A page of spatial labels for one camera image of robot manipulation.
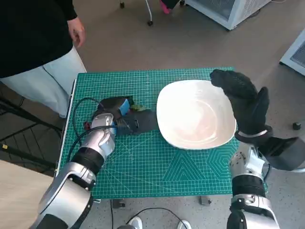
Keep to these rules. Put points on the red toy grape bunch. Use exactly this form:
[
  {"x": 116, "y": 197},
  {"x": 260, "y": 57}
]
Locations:
[{"x": 138, "y": 107}]

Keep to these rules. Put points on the white square plate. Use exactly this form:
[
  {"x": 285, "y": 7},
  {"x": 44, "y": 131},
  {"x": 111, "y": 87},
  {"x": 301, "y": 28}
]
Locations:
[{"x": 194, "y": 114}]

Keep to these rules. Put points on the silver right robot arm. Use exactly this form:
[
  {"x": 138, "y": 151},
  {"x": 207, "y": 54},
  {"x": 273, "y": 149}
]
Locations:
[{"x": 247, "y": 186}]

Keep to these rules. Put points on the black caster wheel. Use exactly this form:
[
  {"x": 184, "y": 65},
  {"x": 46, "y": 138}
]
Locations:
[
  {"x": 296, "y": 125},
  {"x": 122, "y": 3}
]

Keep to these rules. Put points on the white shoe tip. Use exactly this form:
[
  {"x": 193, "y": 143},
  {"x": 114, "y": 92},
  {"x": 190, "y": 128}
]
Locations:
[
  {"x": 184, "y": 224},
  {"x": 136, "y": 223}
]

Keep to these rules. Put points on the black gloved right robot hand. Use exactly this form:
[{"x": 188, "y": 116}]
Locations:
[{"x": 247, "y": 112}]

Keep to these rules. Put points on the grey table bracket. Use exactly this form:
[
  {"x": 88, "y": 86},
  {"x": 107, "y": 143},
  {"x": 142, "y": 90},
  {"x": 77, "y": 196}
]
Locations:
[
  {"x": 118, "y": 204},
  {"x": 205, "y": 200}
]

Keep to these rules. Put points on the pink and black object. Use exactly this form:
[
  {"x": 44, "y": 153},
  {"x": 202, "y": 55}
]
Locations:
[{"x": 168, "y": 4}]

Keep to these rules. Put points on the black metal rack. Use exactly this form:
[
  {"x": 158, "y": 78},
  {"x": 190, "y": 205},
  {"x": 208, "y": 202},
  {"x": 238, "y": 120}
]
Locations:
[{"x": 21, "y": 140}]

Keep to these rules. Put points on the person's hand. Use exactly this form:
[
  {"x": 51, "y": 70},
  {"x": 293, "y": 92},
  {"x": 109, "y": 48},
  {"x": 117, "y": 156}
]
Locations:
[{"x": 77, "y": 32}]

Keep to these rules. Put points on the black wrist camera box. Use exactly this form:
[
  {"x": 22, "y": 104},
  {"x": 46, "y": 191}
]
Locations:
[
  {"x": 283, "y": 153},
  {"x": 143, "y": 121}
]

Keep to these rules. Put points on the white glass-door cabinet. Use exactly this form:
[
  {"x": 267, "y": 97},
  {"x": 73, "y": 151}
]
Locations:
[{"x": 226, "y": 12}]

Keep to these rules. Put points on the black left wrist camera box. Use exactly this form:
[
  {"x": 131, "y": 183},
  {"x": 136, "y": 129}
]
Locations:
[{"x": 143, "y": 121}]

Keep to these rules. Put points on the green cutting mat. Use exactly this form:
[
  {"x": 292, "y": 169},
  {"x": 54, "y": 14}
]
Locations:
[{"x": 147, "y": 171}]

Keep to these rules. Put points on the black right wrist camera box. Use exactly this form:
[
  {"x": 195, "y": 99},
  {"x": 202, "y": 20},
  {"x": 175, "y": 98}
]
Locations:
[{"x": 283, "y": 153}]

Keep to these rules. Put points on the beige wooden table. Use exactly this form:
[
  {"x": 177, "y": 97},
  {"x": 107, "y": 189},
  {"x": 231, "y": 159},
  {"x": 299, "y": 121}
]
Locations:
[{"x": 19, "y": 195}]

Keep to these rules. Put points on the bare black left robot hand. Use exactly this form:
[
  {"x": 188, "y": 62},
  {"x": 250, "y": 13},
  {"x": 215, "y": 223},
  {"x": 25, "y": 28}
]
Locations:
[{"x": 112, "y": 103}]

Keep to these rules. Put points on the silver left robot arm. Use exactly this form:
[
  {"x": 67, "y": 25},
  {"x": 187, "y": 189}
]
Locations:
[{"x": 78, "y": 186}]

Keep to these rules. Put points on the person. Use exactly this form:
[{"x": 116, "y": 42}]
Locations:
[{"x": 28, "y": 35}]

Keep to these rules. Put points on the white chair leg with caster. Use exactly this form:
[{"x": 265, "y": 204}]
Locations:
[{"x": 149, "y": 12}]

